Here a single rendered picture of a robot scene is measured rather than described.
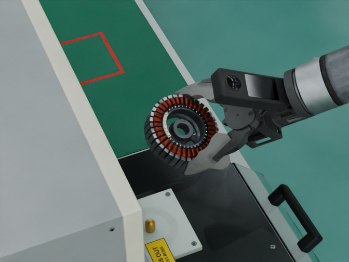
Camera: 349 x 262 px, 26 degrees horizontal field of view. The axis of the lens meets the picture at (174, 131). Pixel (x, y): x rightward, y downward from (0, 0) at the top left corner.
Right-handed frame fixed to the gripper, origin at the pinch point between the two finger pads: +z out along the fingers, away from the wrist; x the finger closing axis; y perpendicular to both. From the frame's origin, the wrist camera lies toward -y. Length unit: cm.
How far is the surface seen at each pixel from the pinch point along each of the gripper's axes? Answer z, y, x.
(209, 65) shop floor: 59, 136, 97
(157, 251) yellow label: 4.3, -2.6, -18.3
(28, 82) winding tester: 4.3, -28.4, -1.5
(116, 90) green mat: 35, 36, 35
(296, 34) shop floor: 30, 161, 110
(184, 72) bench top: 22, 46, 39
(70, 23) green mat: 47, 36, 60
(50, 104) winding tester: 1.4, -27.8, -5.4
